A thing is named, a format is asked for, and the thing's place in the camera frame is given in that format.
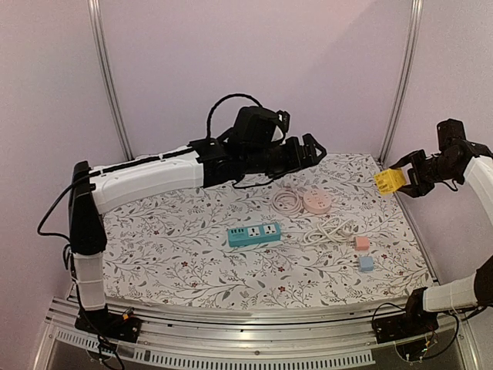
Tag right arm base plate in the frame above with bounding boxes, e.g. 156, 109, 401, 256
371, 312, 439, 344

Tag teal power strip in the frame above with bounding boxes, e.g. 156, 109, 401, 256
227, 223, 281, 247

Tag right aluminium corner post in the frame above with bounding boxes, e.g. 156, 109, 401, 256
377, 0, 424, 164

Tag aluminium corner post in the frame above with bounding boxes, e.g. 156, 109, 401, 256
87, 0, 134, 160
377, 0, 424, 164

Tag yellow cube socket adapter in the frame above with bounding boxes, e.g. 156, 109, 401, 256
374, 168, 407, 195

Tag white power strip cable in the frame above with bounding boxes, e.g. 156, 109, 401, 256
281, 216, 356, 245

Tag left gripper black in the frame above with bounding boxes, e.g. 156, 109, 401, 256
244, 133, 327, 181

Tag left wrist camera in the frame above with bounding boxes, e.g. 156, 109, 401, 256
271, 110, 290, 143

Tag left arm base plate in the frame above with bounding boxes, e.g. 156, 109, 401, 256
75, 306, 143, 343

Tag blue charger cube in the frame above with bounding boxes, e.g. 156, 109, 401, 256
357, 256, 374, 273

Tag pink round power strip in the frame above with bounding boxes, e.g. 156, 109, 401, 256
302, 189, 332, 215

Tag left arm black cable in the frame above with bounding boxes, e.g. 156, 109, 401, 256
205, 92, 267, 190

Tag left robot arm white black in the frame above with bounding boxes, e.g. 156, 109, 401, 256
69, 106, 327, 335

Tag pink charger cube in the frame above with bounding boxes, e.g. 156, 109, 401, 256
352, 236, 371, 251

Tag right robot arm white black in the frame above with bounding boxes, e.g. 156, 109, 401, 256
390, 119, 492, 336

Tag floral table mat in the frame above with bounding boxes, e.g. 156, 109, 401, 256
103, 154, 434, 310

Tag aluminium front rail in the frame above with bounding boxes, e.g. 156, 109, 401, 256
34, 296, 481, 369

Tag left aluminium corner post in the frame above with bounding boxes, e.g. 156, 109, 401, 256
87, 0, 134, 160

